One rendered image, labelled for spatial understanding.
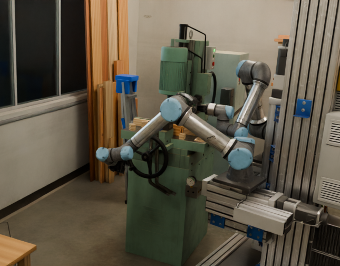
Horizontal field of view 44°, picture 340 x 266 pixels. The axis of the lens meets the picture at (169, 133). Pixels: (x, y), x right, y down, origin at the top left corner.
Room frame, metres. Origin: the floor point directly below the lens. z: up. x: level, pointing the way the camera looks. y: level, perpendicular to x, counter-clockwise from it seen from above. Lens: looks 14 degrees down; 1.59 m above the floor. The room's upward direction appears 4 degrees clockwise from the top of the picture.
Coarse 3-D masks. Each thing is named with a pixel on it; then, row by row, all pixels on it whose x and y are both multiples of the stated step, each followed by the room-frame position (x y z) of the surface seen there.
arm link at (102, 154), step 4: (100, 148) 2.17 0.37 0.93; (104, 148) 2.16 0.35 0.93; (96, 152) 2.17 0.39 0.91; (100, 152) 2.16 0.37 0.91; (104, 152) 2.15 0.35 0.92; (108, 152) 2.16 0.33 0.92; (96, 156) 2.15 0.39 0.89; (100, 156) 2.15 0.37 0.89; (104, 156) 2.14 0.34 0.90; (108, 156) 2.16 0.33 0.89; (100, 160) 2.16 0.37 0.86; (104, 160) 2.15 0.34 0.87; (108, 160) 2.16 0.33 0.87; (108, 164) 2.22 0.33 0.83
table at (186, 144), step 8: (128, 128) 2.79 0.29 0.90; (136, 128) 2.80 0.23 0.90; (128, 136) 2.72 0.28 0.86; (176, 136) 2.65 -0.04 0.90; (192, 136) 2.68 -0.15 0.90; (144, 144) 2.56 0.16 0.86; (152, 144) 2.54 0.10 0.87; (168, 144) 2.56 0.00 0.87; (176, 144) 2.58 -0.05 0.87; (184, 144) 2.56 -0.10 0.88; (192, 144) 2.54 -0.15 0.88; (200, 144) 2.52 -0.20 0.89; (208, 144) 2.59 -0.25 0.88; (200, 152) 2.52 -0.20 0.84
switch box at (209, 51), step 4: (204, 48) 2.99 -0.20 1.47; (208, 48) 2.98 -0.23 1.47; (212, 48) 2.98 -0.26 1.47; (204, 52) 2.99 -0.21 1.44; (208, 52) 2.98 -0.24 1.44; (212, 52) 2.99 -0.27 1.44; (208, 56) 2.98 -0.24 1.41; (212, 56) 3.00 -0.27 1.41; (208, 60) 2.98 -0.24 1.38; (212, 60) 3.01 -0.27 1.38; (208, 64) 2.97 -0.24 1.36; (208, 68) 2.97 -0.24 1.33; (212, 68) 3.02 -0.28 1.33
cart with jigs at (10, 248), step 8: (0, 240) 1.84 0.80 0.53; (8, 240) 1.85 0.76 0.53; (16, 240) 1.85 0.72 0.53; (0, 248) 1.77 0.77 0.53; (8, 248) 1.77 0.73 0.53; (16, 248) 1.78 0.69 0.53; (24, 248) 1.78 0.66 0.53; (32, 248) 1.79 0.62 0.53; (0, 256) 1.70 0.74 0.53; (8, 256) 1.70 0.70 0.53; (16, 256) 1.70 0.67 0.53; (24, 256) 1.74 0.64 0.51; (0, 264) 1.63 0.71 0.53; (8, 264) 1.64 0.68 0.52; (24, 264) 1.77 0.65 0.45
